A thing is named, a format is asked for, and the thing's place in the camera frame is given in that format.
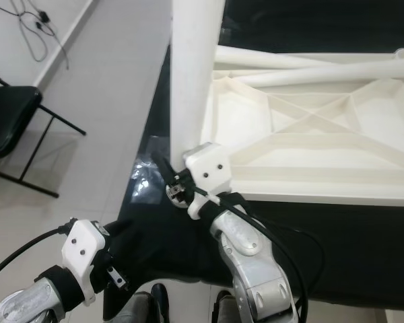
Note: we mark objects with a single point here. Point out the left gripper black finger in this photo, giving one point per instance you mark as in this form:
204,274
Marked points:
136,242
118,241

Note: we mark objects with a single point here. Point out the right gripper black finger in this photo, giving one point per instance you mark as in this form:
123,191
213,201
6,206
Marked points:
163,169

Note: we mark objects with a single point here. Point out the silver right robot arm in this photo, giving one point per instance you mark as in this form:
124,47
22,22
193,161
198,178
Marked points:
256,276

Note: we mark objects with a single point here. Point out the dark robot left foot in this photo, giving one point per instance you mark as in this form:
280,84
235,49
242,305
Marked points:
155,306

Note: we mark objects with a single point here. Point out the dark robot foot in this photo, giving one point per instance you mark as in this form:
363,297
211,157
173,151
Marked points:
155,306
229,308

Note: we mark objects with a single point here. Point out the dark robot right foot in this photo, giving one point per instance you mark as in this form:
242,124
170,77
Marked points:
229,308

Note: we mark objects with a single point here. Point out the white plastic table top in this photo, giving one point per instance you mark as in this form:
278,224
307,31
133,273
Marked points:
363,155

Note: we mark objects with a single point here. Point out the black power adapter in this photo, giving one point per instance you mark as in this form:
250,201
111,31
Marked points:
42,21

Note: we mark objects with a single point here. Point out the black plastic table cover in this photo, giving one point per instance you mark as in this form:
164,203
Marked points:
363,256

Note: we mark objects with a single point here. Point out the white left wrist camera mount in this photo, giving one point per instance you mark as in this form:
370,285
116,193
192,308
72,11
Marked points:
84,245

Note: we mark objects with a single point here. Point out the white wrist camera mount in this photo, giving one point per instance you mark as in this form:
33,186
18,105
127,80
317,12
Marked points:
212,168
84,245

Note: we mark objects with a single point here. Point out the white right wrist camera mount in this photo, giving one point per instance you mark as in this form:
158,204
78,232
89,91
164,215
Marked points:
212,168

